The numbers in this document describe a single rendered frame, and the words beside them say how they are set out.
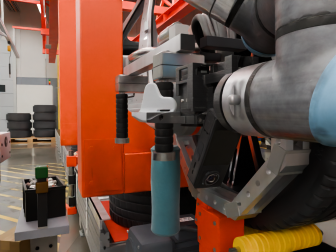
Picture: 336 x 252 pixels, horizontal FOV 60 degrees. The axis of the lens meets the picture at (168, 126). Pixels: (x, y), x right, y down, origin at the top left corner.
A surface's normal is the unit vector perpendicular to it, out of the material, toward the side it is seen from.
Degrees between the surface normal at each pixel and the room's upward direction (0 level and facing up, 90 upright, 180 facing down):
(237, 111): 90
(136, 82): 90
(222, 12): 140
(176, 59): 90
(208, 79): 90
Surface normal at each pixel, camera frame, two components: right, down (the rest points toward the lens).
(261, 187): -0.92, 0.02
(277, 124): -0.74, 0.62
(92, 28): 0.38, 0.04
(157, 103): -0.56, 0.04
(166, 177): 0.05, 0.04
